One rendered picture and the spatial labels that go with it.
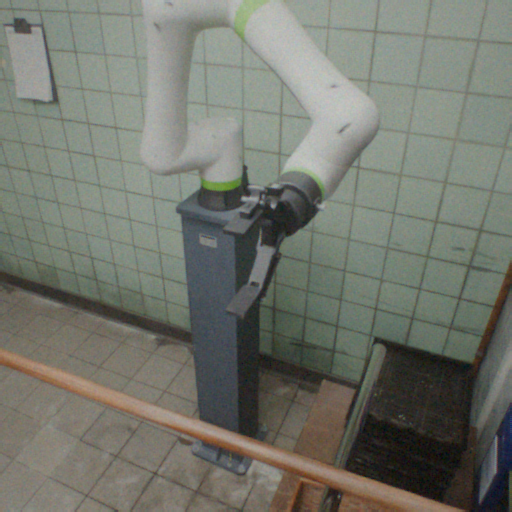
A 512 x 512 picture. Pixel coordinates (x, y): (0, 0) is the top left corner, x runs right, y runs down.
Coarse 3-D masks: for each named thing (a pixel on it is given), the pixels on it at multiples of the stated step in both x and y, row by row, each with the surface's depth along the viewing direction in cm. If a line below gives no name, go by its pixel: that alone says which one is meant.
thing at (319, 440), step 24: (336, 384) 168; (312, 408) 159; (336, 408) 159; (312, 432) 151; (336, 432) 151; (312, 456) 144; (288, 480) 138; (456, 480) 137; (288, 504) 132; (456, 504) 131
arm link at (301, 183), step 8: (280, 176) 85; (288, 176) 83; (296, 176) 83; (304, 176) 83; (280, 184) 81; (288, 184) 81; (296, 184) 80; (304, 184) 81; (312, 184) 83; (296, 192) 81; (304, 192) 80; (312, 192) 82; (320, 192) 84; (304, 200) 81; (312, 200) 81; (320, 200) 85; (312, 208) 81; (320, 208) 82; (312, 216) 82; (304, 224) 83
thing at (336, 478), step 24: (0, 360) 93; (24, 360) 92; (72, 384) 87; (96, 384) 87; (120, 408) 84; (144, 408) 83; (192, 432) 79; (216, 432) 78; (264, 456) 75; (288, 456) 75; (312, 480) 73; (336, 480) 72; (360, 480) 71; (384, 504) 69; (408, 504) 68; (432, 504) 68
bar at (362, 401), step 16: (384, 352) 99; (368, 368) 94; (368, 384) 91; (368, 400) 88; (352, 416) 85; (352, 432) 82; (352, 448) 79; (336, 464) 77; (352, 464) 78; (336, 496) 72
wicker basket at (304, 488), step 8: (304, 480) 121; (296, 488) 120; (304, 488) 124; (312, 488) 122; (320, 488) 121; (296, 496) 119; (304, 496) 125; (312, 496) 124; (320, 496) 122; (344, 496) 118; (352, 496) 117; (296, 504) 126; (304, 504) 127; (312, 504) 126; (344, 504) 120; (352, 504) 118; (360, 504) 117; (368, 504) 116; (376, 504) 114
